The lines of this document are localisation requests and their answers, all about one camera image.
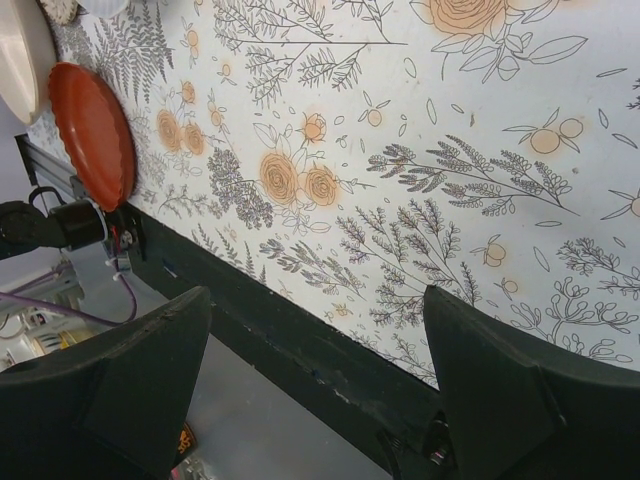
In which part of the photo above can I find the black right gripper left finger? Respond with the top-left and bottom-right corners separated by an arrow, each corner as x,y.
1,287 -> 211,479

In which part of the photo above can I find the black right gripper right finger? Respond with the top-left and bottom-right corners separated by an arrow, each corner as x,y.
423,287 -> 639,479

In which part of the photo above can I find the red round plate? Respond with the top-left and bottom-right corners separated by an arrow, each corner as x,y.
48,62 -> 136,212

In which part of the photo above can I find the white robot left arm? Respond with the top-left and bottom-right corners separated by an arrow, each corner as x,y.
1,187 -> 145,260

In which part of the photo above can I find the floral table mat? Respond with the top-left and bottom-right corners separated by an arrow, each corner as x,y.
53,1 -> 639,384

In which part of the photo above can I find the cream divided plate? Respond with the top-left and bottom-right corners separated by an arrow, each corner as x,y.
1,0 -> 57,126

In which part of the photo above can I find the white round plate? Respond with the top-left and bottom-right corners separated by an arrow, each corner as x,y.
78,0 -> 130,19

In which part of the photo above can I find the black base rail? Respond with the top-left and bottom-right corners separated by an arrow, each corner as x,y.
122,205 -> 455,479

